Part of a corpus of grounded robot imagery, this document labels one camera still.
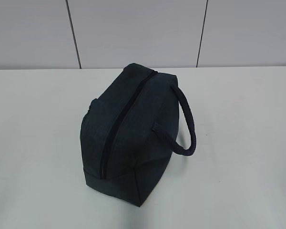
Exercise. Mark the dark blue lunch bag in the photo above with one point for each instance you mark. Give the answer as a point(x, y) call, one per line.
point(131, 130)

